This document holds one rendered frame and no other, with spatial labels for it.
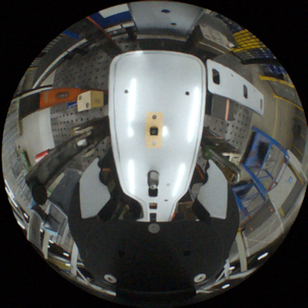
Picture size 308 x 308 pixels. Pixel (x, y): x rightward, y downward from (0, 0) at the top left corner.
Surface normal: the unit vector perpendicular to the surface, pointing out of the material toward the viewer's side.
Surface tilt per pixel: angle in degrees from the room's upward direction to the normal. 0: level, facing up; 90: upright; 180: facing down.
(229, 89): 0
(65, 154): 81
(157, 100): 0
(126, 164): 0
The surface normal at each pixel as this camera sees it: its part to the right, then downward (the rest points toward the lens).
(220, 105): 0.02, 0.48
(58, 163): 0.99, 0.09
